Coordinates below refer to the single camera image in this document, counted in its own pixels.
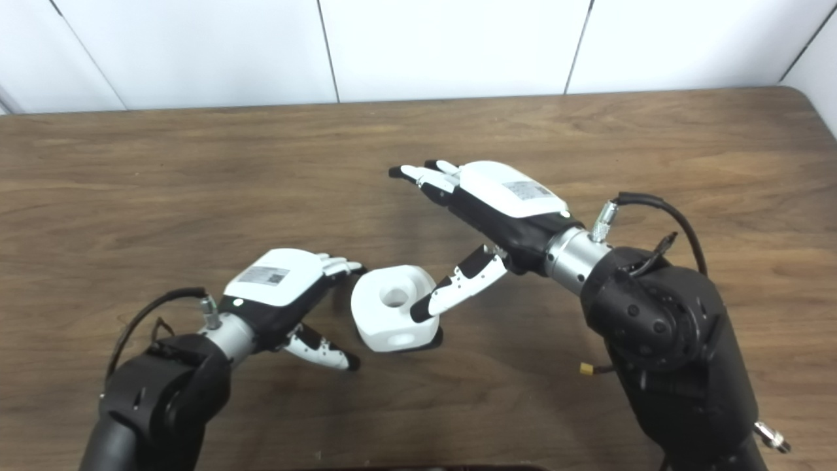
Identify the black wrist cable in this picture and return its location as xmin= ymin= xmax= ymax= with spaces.
xmin=105 ymin=288 xmax=220 ymax=380
xmin=592 ymin=192 xmax=708 ymax=275

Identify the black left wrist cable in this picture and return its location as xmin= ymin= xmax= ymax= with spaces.
xmin=105 ymin=288 xmax=220 ymax=380

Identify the thin black right wrist wire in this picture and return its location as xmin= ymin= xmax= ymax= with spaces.
xmin=644 ymin=232 xmax=678 ymax=275

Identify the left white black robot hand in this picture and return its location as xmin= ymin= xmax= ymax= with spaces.
xmin=219 ymin=249 xmax=367 ymax=372

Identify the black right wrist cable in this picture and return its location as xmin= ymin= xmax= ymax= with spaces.
xmin=592 ymin=192 xmax=708 ymax=275

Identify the round white piece with holes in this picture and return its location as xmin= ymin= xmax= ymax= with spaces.
xmin=351 ymin=264 xmax=440 ymax=353

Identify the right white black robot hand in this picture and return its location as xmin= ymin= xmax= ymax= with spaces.
xmin=389 ymin=160 xmax=583 ymax=323

